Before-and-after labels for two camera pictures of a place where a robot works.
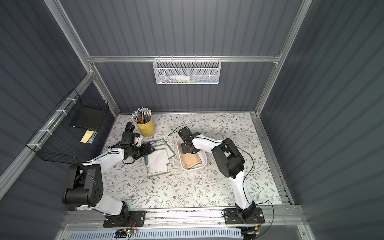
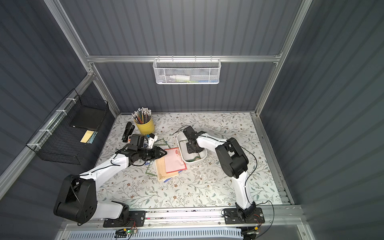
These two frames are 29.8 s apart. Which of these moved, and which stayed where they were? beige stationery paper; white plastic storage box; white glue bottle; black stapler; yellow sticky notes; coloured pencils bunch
Moved: white plastic storage box; beige stationery paper
Stayed: coloured pencils bunch; black stapler; yellow sticky notes; white glue bottle
